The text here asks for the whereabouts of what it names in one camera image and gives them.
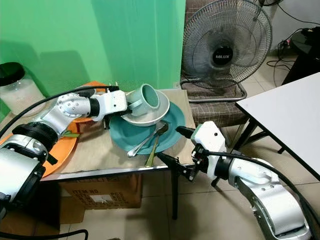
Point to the teal round plate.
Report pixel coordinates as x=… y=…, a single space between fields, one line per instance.
x=125 y=137

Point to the gold metal utensil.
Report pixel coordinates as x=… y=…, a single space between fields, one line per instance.
x=152 y=150

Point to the green utensil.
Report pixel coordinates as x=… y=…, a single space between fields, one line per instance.
x=71 y=134

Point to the black table leg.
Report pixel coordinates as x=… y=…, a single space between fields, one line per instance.
x=175 y=195

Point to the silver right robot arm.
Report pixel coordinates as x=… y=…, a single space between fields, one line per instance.
x=265 y=190

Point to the brown checked chair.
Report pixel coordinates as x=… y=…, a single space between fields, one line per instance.
x=212 y=111

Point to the white side table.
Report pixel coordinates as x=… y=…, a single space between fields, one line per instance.
x=287 y=112

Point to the grey floor fan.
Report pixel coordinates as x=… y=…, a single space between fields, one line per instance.
x=225 y=50

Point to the teal ceramic mug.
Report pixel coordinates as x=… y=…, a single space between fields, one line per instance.
x=145 y=98

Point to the grey white bowl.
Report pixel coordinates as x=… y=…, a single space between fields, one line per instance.
x=157 y=114

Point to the brown cardboard box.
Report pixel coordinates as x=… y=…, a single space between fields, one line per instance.
x=100 y=192

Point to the clear jar with black lid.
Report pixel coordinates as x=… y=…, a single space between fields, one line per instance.
x=20 y=95

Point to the silver metal spoon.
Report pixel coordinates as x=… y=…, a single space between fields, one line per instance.
x=147 y=140

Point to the black stand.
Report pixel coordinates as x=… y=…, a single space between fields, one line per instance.
x=307 y=47

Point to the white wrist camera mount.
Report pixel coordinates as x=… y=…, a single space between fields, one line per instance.
x=210 y=136
x=112 y=103

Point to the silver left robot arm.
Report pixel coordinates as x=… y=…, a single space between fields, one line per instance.
x=20 y=170

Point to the green backdrop cloth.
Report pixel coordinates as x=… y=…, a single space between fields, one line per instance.
x=90 y=45

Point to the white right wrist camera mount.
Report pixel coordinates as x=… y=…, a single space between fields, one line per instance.
x=210 y=136

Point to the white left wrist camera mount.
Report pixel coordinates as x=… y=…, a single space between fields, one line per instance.
x=112 y=103

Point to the beige table mat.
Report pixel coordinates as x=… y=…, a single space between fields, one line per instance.
x=105 y=152

